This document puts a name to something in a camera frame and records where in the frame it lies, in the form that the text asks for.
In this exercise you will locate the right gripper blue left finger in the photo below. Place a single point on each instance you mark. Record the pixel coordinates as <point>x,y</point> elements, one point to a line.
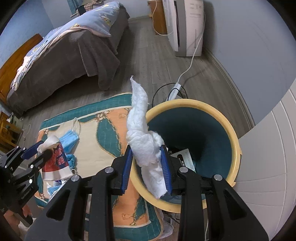
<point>63,218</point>

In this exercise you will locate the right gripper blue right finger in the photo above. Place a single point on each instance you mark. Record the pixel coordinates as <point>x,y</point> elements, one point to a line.
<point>229,218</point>

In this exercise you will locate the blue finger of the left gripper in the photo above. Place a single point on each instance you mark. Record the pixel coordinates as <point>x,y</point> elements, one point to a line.
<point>31,151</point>
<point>41,160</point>

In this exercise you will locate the red white paper wrapper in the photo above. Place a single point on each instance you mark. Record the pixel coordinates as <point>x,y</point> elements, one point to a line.
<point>57,167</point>

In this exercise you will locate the blue surgical face mask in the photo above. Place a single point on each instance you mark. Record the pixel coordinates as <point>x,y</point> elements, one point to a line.
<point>70,138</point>

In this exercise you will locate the white twisted tissue wad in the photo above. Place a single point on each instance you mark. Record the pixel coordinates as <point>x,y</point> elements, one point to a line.
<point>145,144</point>

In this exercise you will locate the yellow rimmed teal trash bin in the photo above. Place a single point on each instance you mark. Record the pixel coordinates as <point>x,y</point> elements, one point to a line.
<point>203,130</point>

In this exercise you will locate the wooden side shelf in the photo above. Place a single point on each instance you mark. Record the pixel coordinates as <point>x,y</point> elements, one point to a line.
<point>9,134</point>

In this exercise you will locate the blue white snack wrapper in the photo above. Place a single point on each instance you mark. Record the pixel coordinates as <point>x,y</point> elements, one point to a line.
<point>55,186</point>

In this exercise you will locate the crumpled blue glove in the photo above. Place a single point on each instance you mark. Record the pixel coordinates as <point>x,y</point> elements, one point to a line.
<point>71,161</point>

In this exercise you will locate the horse print quilted cushion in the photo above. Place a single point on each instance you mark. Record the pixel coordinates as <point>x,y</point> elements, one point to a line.
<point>101,128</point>

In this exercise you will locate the bed with brown blanket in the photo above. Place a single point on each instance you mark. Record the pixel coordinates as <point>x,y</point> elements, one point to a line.
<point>76,54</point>

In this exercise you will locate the white power strip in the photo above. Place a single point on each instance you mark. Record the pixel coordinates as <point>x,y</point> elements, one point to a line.
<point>174,92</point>

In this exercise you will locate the light blue floral quilt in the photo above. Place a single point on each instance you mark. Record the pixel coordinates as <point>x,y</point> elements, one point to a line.
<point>98,21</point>

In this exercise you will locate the blue window curtain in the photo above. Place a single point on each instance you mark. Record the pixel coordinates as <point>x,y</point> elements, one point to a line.
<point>74,5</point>

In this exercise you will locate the wooden nightstand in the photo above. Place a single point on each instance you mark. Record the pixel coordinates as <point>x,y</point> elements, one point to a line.
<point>158,17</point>

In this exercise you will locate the white air purifier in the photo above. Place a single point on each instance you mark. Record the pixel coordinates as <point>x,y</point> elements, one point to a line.
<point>185,26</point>

